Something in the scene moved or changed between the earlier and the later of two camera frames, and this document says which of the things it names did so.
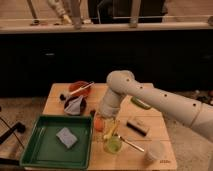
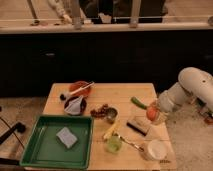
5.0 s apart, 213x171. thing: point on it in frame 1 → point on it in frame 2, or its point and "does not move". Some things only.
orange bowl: x=82 y=92 does not move
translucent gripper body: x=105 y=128 → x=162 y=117
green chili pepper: x=140 y=102 does not move
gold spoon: x=131 y=144 does not move
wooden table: x=135 y=139 does not move
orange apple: x=99 y=124 → x=151 y=113
